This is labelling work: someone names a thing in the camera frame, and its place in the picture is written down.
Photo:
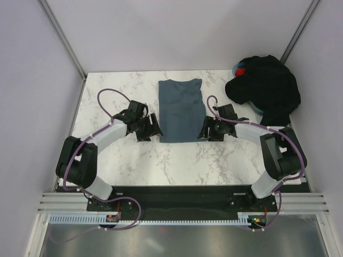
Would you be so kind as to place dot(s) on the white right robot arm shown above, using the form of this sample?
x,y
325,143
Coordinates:
x,y
283,156

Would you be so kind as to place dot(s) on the grey-blue t shirt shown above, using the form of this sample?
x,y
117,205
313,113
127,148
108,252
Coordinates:
x,y
181,110

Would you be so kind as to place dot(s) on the red t shirt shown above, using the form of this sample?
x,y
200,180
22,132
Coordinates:
x,y
240,72

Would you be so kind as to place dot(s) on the aluminium front frame rail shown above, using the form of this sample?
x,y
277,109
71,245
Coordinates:
x,y
292,203

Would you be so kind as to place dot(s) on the left aluminium frame post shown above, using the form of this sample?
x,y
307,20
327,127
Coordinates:
x,y
46,8

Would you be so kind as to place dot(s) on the white slotted cable duct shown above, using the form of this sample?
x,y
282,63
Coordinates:
x,y
106,219

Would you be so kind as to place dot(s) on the aluminium frame post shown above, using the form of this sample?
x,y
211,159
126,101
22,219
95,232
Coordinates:
x,y
310,11
46,8

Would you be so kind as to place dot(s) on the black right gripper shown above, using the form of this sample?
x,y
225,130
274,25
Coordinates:
x,y
209,122

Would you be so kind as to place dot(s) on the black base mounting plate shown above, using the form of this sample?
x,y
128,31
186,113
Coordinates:
x,y
209,202

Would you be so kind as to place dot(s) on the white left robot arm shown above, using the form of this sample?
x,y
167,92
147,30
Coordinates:
x,y
78,160

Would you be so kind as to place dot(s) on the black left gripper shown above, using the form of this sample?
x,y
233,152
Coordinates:
x,y
155,128

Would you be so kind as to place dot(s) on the right aluminium frame post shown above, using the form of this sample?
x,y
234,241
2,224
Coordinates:
x,y
310,11

